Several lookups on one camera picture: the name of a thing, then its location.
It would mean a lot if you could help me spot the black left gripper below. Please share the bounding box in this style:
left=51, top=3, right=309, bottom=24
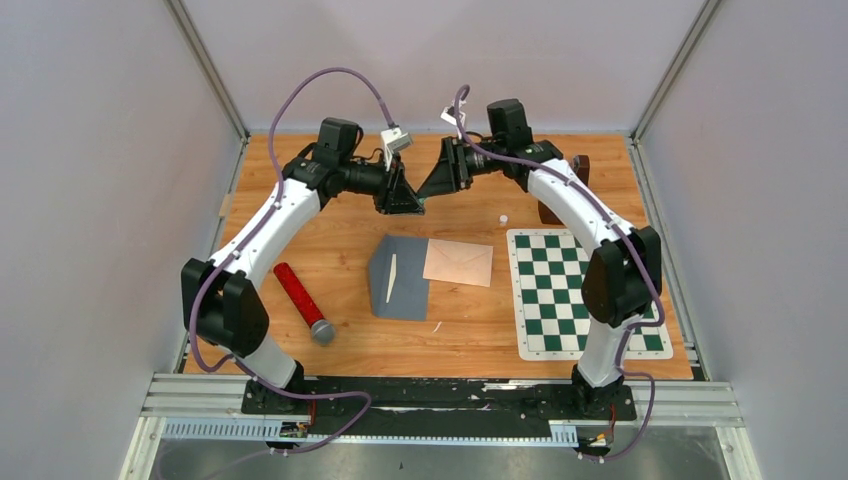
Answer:
left=338, top=151, right=424, bottom=217

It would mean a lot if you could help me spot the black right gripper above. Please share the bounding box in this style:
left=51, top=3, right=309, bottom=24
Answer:
left=419, top=135, right=508, bottom=197

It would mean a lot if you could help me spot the cream pink envelope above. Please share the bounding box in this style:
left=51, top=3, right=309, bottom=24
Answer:
left=423, top=239, right=494, bottom=287

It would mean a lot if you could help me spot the grey envelope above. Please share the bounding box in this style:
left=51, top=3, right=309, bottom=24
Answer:
left=368, top=235, right=429, bottom=322

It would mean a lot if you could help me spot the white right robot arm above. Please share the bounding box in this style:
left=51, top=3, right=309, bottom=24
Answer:
left=418, top=94, right=662, bottom=418

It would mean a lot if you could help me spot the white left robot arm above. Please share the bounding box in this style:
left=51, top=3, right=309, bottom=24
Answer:
left=181, top=117, right=424, bottom=413

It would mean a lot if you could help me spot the green white chessboard mat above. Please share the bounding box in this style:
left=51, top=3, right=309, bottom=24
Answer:
left=506, top=227, right=675, bottom=363

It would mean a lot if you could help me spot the wooden metronome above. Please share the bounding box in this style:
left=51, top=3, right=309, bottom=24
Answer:
left=537, top=154, right=591, bottom=226

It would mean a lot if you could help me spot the red microphone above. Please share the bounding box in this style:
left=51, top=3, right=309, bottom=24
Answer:
left=272, top=262, right=336, bottom=346

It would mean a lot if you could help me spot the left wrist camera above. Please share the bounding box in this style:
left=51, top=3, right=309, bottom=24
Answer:
left=380, top=127, right=413, bottom=162

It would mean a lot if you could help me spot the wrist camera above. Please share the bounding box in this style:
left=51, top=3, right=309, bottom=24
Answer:
left=440, top=106, right=466, bottom=132
left=380, top=127, right=413, bottom=162

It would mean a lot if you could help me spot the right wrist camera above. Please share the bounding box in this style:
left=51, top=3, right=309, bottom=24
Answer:
left=440, top=106, right=466, bottom=132

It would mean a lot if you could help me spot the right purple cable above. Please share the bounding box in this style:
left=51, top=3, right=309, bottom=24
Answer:
left=452, top=84, right=667, bottom=464

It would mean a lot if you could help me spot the purple cable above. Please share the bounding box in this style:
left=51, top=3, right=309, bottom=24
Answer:
left=188, top=67, right=399, bottom=458
left=452, top=84, right=667, bottom=464

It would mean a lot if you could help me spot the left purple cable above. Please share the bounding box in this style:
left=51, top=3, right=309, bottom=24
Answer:
left=188, top=67, right=399, bottom=458

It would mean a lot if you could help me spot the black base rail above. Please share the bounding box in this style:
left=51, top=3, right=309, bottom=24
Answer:
left=240, top=376, right=637, bottom=438

